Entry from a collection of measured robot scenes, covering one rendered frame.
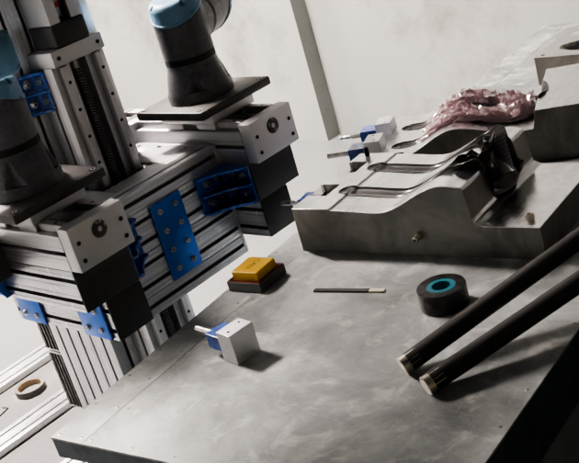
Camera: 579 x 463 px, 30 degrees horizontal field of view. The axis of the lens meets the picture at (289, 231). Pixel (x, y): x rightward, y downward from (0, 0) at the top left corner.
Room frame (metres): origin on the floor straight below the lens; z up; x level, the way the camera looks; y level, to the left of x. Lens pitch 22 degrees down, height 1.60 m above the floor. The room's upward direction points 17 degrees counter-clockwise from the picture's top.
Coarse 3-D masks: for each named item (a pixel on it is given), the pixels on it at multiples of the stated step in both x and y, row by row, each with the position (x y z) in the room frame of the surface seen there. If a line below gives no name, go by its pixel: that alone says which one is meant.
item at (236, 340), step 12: (228, 324) 1.55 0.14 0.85; (240, 324) 1.54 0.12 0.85; (252, 324) 1.54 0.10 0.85; (216, 336) 1.55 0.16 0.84; (228, 336) 1.51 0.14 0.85; (240, 336) 1.52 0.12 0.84; (252, 336) 1.54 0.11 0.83; (216, 348) 1.56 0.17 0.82; (228, 348) 1.52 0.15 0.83; (240, 348) 1.52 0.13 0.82; (252, 348) 1.53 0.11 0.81; (228, 360) 1.53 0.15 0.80; (240, 360) 1.52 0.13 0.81
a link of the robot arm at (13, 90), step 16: (0, 80) 1.99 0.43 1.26; (16, 80) 2.02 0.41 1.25; (0, 96) 1.97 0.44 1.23; (16, 96) 1.99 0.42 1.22; (0, 112) 1.97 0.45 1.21; (16, 112) 1.98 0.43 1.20; (0, 128) 1.97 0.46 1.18; (16, 128) 1.98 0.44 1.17; (32, 128) 2.01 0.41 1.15; (0, 144) 1.97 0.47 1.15; (16, 144) 1.97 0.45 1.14
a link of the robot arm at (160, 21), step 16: (160, 0) 2.36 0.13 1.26; (176, 0) 2.31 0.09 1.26; (192, 0) 2.32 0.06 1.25; (208, 0) 2.40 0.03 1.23; (160, 16) 2.31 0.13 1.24; (176, 16) 2.30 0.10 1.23; (192, 16) 2.31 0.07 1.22; (208, 16) 2.36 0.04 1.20; (160, 32) 2.32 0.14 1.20; (176, 32) 2.30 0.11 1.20; (192, 32) 2.30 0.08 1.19; (208, 32) 2.34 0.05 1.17; (160, 48) 2.34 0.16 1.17; (176, 48) 2.30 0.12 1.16; (192, 48) 2.30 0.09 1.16; (208, 48) 2.32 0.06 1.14
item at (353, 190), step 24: (480, 144) 1.80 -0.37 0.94; (504, 144) 1.80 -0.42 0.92; (384, 168) 1.97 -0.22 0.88; (408, 168) 1.94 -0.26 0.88; (432, 168) 1.90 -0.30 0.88; (456, 168) 1.71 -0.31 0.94; (504, 168) 1.79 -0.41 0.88; (360, 192) 1.89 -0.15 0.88; (384, 192) 1.85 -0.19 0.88; (408, 192) 1.82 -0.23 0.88
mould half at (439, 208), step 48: (336, 192) 1.90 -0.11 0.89; (432, 192) 1.68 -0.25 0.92; (480, 192) 1.68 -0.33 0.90; (528, 192) 1.71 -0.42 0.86; (576, 192) 1.68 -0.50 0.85; (336, 240) 1.83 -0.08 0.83; (384, 240) 1.76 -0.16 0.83; (432, 240) 1.69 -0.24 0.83; (480, 240) 1.63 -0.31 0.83; (528, 240) 1.57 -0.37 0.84
